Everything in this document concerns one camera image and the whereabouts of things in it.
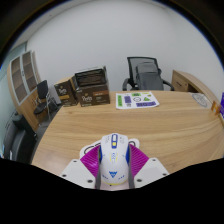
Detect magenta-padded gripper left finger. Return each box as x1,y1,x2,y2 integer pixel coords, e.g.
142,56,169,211
59,143,103,190

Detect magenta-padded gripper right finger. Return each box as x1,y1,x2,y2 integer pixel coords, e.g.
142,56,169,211
127,143,170,189

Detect white blue yellow computer mouse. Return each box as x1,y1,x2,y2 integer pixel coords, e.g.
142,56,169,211
98,132,132,186

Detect black sofa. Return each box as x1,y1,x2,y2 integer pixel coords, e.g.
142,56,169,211
1,113,38,164

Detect white sticker sheet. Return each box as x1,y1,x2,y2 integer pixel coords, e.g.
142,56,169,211
115,91,160,110

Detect large brown cardboard box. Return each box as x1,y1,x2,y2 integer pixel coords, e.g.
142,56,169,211
73,65,111,108

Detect small brown cardboard box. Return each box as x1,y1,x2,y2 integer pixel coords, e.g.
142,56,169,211
53,75,80,108

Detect small black chair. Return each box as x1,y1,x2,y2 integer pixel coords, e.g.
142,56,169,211
33,79,59,121

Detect grey backpack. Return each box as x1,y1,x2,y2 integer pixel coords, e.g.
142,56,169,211
134,61,165,92

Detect wooden side desk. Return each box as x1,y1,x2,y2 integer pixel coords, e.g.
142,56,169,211
171,69,218,103

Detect wooden shelf unit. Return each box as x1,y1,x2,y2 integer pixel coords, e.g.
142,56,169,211
6,49,43,133

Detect black mesh office chair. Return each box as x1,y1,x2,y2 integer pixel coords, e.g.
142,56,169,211
121,56,175,92

